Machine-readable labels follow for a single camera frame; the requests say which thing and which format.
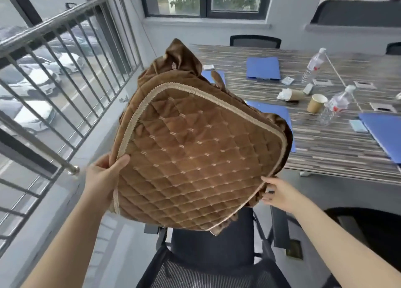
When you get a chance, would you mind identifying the person's right hand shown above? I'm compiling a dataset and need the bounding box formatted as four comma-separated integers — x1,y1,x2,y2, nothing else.
260,175,306,215

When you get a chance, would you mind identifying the steel railing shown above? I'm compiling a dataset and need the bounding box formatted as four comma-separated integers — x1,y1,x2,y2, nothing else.
0,0,145,259

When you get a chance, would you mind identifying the person's right forearm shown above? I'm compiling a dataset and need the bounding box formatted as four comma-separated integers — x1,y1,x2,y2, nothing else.
289,200,401,288

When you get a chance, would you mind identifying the striped wooden table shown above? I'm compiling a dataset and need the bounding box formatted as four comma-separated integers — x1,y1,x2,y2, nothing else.
188,43,401,185

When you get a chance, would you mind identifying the brass floor socket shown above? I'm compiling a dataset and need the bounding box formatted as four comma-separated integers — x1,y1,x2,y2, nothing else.
285,239,304,261

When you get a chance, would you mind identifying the black office chair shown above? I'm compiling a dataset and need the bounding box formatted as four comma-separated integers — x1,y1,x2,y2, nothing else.
229,34,282,49
136,204,292,288
385,41,401,56
324,207,401,288

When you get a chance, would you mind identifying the person's left hand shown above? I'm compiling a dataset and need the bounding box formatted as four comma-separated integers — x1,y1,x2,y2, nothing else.
84,153,131,211

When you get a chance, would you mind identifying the brown paper cup with tissue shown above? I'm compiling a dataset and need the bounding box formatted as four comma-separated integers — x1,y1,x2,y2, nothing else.
277,88,307,103

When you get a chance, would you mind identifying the person's left forearm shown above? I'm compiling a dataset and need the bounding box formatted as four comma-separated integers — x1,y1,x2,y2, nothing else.
20,200,110,288

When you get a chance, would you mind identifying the brown quilted cushion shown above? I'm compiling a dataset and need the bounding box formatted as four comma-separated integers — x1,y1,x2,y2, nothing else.
108,38,294,237

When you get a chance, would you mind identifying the clear plastic water bottle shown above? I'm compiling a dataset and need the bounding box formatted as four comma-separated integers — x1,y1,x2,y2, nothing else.
300,47,327,85
318,84,357,126

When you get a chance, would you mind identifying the dark grey panel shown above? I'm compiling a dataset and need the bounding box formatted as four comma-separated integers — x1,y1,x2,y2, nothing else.
309,0,401,27

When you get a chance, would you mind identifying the white parked car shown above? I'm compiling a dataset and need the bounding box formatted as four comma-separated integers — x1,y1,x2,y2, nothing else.
0,66,62,98
18,51,86,76
0,97,57,136

